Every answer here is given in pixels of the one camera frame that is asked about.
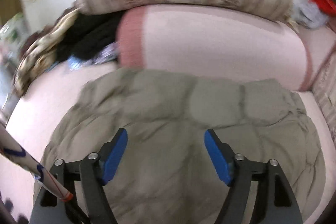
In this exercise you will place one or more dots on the pink cylindrical bolster cushion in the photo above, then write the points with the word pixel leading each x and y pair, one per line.
pixel 213 42

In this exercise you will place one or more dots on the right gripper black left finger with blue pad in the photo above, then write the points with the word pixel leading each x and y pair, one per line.
pixel 96 170

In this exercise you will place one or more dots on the beige brown patterned blanket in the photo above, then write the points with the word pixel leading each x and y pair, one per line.
pixel 41 54

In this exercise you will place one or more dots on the grey blue cloth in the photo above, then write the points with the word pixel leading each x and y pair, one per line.
pixel 309 16

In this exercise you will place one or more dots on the black garment pile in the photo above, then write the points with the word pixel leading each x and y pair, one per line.
pixel 89 35

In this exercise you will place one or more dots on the red cloth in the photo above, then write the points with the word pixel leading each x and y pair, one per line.
pixel 326 6

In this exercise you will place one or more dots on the striped floral side cushion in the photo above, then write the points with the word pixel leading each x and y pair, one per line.
pixel 324 90

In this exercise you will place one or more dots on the olive green quilted hooded coat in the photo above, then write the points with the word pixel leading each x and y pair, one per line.
pixel 166 174

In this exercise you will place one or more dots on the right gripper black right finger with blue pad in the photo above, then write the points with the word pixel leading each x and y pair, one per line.
pixel 235 171

